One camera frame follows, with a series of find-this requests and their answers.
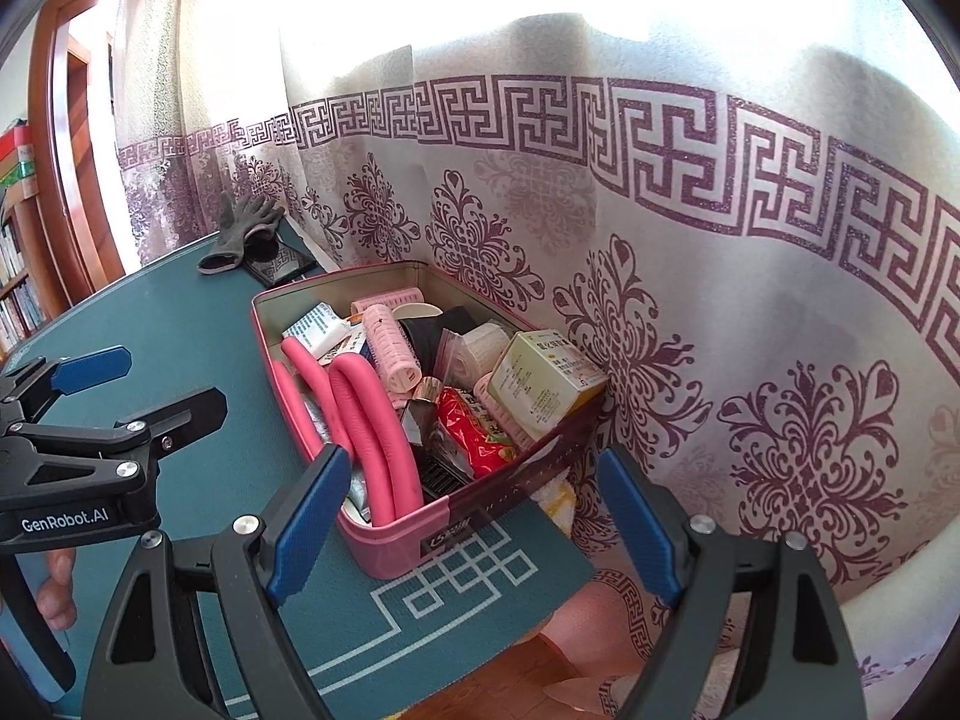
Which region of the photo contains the pink hair roller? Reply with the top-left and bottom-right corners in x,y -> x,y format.
457,322 -> 518,383
487,371 -> 548,443
362,304 -> 419,393
351,286 -> 421,316

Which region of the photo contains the patterned lace curtain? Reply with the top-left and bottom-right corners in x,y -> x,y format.
112,0 -> 960,691

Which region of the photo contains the yellow white towel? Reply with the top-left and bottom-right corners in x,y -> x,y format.
532,476 -> 582,541

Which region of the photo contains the red tin box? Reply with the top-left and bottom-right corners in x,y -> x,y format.
250,261 -> 610,580

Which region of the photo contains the red gift box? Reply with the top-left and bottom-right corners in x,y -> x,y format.
0,126 -> 35,170

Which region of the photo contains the brown glossy packet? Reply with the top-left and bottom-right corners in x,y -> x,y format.
401,376 -> 447,458

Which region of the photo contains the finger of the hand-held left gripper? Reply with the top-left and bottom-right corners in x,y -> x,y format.
0,388 -> 228,502
0,345 -> 134,428

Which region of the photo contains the black patterned case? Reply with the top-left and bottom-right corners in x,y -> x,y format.
246,240 -> 320,287

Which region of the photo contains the wooden door frame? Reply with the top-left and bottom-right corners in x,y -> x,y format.
30,0 -> 132,308

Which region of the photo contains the black hair dryer nozzle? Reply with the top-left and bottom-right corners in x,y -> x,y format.
397,306 -> 481,376

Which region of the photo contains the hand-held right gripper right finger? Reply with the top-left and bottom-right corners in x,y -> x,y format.
596,448 -> 871,720

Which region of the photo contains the person's leg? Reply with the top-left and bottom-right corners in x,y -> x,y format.
536,585 -> 676,720

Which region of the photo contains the yellow medicine box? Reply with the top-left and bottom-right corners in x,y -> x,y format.
504,330 -> 610,425

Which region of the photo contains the grey glove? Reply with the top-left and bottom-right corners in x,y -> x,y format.
196,191 -> 287,276

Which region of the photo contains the pink foam curler rod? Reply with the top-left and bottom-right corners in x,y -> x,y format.
328,352 -> 425,524
281,336 -> 353,466

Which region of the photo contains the red snack packet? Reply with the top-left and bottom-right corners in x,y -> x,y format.
436,386 -> 526,481

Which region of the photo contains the blue white medicine box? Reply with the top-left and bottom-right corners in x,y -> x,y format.
281,301 -> 353,361

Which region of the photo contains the wooden bookshelf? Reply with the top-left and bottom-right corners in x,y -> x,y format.
0,195 -> 53,361

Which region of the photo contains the white sachet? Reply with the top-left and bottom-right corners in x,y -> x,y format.
322,326 -> 372,368

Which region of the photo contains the person's left hand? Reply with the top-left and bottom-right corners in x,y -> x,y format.
37,546 -> 80,631

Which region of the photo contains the green gift box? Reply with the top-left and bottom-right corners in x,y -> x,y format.
0,157 -> 38,196

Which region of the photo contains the clear zip bag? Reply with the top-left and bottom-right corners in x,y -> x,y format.
431,330 -> 481,391

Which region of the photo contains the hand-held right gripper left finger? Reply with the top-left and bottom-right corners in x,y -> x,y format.
79,444 -> 353,720

